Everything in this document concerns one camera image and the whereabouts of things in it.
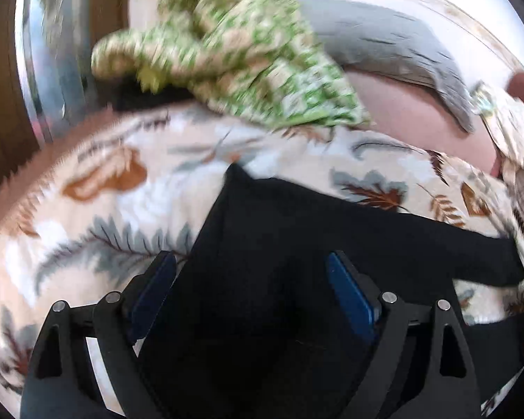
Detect leaf print fleece blanket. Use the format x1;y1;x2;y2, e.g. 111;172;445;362
0;104;524;416

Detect black pants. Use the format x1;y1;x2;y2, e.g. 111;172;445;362
138;166;524;418

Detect green patterned quilt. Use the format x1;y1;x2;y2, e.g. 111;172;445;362
90;0;370;129

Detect stained glass wardrobe door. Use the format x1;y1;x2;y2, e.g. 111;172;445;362
15;0;98;146

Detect white printed pillow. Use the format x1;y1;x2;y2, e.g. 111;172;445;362
471;82;524;213

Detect grey quilted blanket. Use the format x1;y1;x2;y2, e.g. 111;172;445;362
299;0;474;133

